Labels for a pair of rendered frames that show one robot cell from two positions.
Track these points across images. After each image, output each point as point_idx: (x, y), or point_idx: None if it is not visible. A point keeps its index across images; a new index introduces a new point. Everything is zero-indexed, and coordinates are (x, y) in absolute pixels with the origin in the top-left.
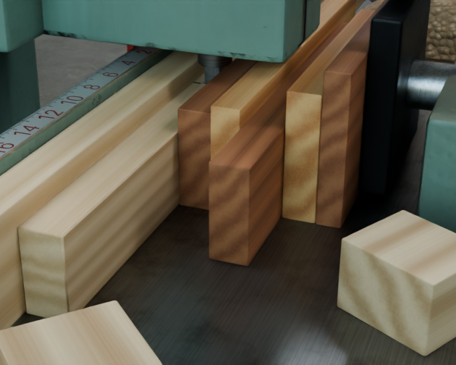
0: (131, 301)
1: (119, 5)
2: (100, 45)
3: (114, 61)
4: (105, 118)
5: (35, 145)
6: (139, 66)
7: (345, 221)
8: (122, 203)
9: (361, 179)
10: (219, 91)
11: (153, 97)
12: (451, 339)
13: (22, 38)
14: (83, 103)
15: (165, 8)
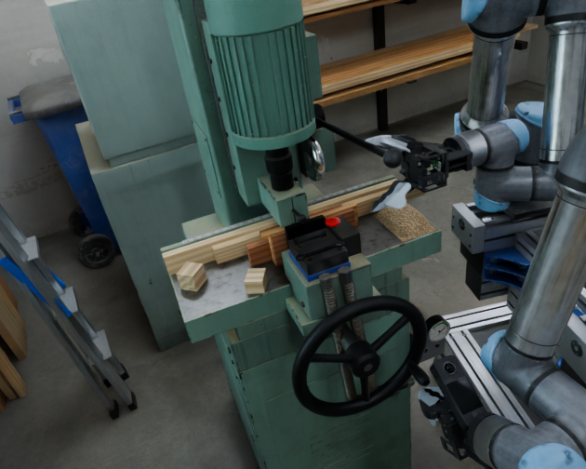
0: (229, 264)
1: (266, 203)
2: None
3: (268, 213)
4: (247, 228)
5: (228, 231)
6: (271, 216)
7: (280, 265)
8: (235, 247)
9: None
10: (272, 229)
11: (263, 225)
12: (254, 293)
13: (253, 204)
14: (246, 223)
15: (270, 207)
